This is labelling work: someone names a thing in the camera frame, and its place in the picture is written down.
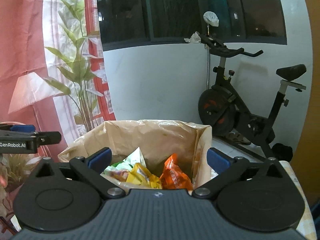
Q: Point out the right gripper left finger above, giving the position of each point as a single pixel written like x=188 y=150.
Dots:
x=62 y=196

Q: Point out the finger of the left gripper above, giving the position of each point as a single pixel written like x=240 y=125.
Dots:
x=18 y=128
x=48 y=138

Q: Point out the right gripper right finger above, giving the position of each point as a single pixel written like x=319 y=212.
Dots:
x=259 y=197

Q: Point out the orange bread snack packet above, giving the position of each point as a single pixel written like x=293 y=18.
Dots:
x=119 y=175

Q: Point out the white lamp shade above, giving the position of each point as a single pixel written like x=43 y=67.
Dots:
x=29 y=89

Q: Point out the brown cardboard box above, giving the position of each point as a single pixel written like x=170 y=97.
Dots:
x=157 y=140

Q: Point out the green potted plant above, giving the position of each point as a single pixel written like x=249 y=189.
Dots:
x=75 y=64

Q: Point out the yellow snack packet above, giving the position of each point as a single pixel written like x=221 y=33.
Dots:
x=140 y=175

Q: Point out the red pink curtain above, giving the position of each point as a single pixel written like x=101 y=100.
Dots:
x=27 y=28

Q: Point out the green white snack bag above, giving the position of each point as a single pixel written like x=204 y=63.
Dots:
x=127 y=164

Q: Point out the black exercise bike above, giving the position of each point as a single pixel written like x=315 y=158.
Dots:
x=222 y=108

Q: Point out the dark window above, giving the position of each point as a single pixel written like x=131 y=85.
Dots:
x=132 y=23

